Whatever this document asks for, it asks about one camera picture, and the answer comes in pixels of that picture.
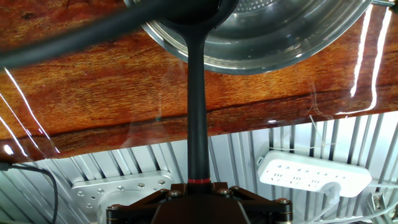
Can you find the black ladle with red ring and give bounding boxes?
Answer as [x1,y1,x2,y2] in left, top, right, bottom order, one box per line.
[158,0,241,195]

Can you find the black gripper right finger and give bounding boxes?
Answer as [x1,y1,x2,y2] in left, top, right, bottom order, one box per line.
[211,182,294,224]

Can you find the black camera cable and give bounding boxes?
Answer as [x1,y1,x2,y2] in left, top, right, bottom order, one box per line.
[0,0,224,71]

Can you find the steel pot with black handles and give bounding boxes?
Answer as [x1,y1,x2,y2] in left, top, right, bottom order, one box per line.
[141,0,398,75]

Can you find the thin white string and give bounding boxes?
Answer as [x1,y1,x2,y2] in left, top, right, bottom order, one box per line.
[269,114,338,153]

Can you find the silver metal clamp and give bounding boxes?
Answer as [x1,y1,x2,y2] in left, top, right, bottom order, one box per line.
[369,192,398,220]

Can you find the white power cord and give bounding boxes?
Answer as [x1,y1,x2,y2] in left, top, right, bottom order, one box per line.
[306,182,398,224]

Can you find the white power strip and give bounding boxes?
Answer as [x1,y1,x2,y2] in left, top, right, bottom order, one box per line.
[257,150,373,198]

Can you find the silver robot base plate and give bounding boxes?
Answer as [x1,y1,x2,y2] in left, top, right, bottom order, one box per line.
[70,170,175,224]

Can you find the wood pattern table mat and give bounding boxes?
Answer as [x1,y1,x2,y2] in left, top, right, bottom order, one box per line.
[0,0,398,164]

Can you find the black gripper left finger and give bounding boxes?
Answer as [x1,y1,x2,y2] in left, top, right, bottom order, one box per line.
[106,183,187,224]

